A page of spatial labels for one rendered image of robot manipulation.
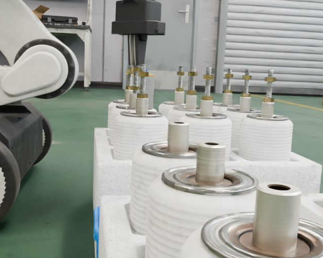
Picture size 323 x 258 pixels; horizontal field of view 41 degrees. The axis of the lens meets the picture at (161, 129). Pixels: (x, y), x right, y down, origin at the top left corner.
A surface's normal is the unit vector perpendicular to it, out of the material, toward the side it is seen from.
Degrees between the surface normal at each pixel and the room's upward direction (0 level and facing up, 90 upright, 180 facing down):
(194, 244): 22
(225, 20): 90
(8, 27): 90
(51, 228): 0
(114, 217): 0
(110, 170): 90
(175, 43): 90
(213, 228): 4
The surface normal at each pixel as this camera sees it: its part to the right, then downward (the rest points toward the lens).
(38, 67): 0.12, 0.15
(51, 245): 0.04, -0.99
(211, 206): -0.04, -0.41
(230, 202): 0.18, -0.62
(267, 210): -0.63, 0.09
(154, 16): 0.80, 0.12
